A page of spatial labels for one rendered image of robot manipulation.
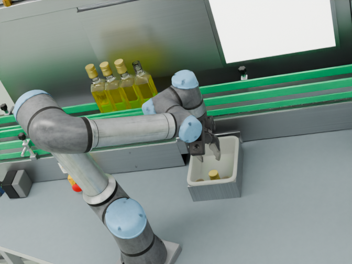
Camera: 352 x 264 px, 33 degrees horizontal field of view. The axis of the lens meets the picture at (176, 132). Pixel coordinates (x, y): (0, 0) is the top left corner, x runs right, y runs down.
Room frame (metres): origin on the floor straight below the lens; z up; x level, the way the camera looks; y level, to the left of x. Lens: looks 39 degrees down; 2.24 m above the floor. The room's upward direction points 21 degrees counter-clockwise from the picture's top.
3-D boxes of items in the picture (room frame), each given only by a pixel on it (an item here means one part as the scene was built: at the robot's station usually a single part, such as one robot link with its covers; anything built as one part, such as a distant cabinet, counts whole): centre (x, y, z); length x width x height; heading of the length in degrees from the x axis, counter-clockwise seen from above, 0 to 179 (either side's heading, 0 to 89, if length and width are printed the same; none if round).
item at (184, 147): (1.67, -0.02, 0.85); 0.09 x 0.04 x 0.07; 159
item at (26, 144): (1.83, 0.56, 0.94); 0.07 x 0.04 x 0.13; 159
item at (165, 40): (1.85, -0.24, 1.15); 0.90 x 0.03 x 0.34; 69
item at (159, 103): (1.45, 0.01, 1.17); 0.11 x 0.11 x 0.08; 19
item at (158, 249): (1.26, 0.24, 0.83); 0.15 x 0.15 x 0.10
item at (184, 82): (1.50, -0.08, 1.18); 0.09 x 0.08 x 0.11; 109
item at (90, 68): (1.88, 0.21, 1.14); 0.04 x 0.04 x 0.04
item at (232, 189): (1.54, -0.10, 0.79); 0.27 x 0.17 x 0.08; 159
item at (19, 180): (1.85, 0.67, 0.79); 0.08 x 0.08 x 0.08; 69
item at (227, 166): (1.52, -0.09, 0.80); 0.22 x 0.17 x 0.09; 159
